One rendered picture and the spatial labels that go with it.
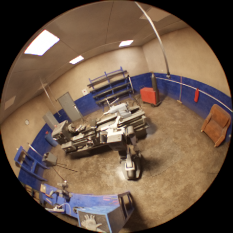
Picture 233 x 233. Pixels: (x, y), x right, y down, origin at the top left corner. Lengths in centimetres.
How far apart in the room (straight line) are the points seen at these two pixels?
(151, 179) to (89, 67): 546
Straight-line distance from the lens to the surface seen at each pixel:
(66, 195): 164
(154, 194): 202
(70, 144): 242
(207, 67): 324
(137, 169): 186
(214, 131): 285
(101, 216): 90
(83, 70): 484
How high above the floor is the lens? 198
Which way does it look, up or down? 33 degrees down
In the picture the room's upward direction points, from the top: 23 degrees counter-clockwise
